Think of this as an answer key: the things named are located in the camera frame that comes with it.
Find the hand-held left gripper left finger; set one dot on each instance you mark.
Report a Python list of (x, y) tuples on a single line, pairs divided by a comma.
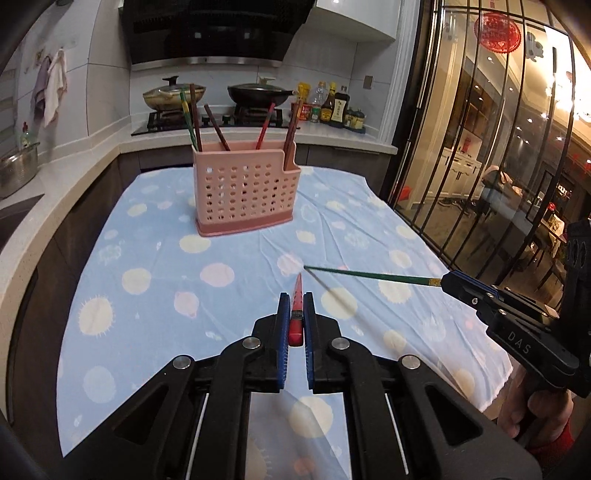
[(281, 344)]

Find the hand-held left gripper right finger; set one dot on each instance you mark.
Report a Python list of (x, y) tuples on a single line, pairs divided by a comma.
[(309, 344)]

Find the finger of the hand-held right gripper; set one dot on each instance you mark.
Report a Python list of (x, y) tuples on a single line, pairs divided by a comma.
[(471, 295)]

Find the red chopstick grey band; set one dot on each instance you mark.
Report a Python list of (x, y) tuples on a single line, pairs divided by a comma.
[(298, 300)]

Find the green chopstick gold band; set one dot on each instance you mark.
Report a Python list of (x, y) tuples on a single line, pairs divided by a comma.
[(369, 274), (189, 120)]

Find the pink perforated utensil holder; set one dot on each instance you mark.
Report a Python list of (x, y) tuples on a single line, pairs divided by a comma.
[(244, 194)]

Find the reddish brown carved chopstick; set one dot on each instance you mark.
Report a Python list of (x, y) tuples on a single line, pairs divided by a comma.
[(216, 127)]

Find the dark brown chopstick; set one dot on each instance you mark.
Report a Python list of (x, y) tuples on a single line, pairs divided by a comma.
[(195, 115)]

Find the person's right hand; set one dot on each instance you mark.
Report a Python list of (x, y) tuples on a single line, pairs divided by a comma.
[(549, 410)]

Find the blue spotted tablecloth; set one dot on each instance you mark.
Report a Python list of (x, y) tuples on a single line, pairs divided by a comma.
[(184, 277)]

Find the small dark seasoning jars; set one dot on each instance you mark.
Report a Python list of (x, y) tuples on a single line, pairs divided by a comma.
[(356, 120)]

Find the light brown wooden chopstick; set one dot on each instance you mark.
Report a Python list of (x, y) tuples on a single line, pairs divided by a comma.
[(287, 131), (296, 129)]

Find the dark soy sauce bottle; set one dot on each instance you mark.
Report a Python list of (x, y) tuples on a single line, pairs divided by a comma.
[(341, 110)]

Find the black gas stove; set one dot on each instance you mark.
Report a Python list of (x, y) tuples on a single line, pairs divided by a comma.
[(217, 121)]

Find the brown sauce bottle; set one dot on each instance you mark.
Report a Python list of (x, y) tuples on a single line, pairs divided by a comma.
[(328, 106)]

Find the clear plastic bottle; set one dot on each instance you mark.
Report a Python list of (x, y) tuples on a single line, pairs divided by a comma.
[(316, 104)]

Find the yellow cap seasoning bottle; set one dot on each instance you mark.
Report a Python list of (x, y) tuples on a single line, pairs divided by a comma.
[(302, 101)]

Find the black wok with lid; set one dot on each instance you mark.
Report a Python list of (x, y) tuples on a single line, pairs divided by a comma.
[(261, 92)]

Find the red paper cut decoration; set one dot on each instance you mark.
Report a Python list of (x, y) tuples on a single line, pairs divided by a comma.
[(497, 31)]

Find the stone kitchen countertop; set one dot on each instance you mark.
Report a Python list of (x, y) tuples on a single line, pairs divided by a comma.
[(69, 184)]

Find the cream frying pan with lid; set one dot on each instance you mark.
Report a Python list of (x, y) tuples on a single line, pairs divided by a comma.
[(173, 94)]

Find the stainless steel pot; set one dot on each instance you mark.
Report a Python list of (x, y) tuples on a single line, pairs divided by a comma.
[(16, 170)]

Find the black range hood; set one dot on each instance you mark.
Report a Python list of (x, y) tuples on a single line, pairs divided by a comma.
[(207, 32)]

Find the green dish soap bottle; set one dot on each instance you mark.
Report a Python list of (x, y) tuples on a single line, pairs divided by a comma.
[(27, 136)]

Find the white hanging towel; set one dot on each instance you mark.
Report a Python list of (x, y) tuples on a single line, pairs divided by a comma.
[(56, 87)]

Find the purple hanging towel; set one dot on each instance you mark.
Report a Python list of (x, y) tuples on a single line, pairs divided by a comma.
[(40, 87)]

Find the glass sliding door black frame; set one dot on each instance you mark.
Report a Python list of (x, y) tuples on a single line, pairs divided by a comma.
[(485, 138)]

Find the grey wall outlet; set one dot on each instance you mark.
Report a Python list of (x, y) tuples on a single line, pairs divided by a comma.
[(368, 82)]

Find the white wall cabinet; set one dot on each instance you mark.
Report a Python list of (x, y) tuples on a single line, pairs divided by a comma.
[(355, 18)]

